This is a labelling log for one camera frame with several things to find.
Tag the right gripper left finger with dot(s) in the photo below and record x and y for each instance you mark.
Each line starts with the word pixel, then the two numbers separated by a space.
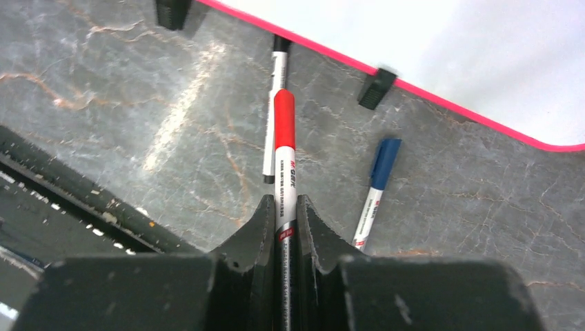
pixel 230 288

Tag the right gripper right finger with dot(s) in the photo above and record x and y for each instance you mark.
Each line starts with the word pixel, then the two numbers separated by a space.
pixel 344 289

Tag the red whiteboard marker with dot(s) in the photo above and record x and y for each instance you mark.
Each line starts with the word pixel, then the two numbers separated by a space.
pixel 285 242

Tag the red marker cap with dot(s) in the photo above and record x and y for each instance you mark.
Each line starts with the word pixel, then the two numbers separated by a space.
pixel 284 105

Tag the pink framed whiteboard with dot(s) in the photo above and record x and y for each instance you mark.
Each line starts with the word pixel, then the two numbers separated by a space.
pixel 514 66

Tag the blue whiteboard marker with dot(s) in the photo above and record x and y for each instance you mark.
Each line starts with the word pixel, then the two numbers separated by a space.
pixel 385 156

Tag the black whiteboard marker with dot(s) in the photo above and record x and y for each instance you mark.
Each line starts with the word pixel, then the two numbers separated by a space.
pixel 279 57

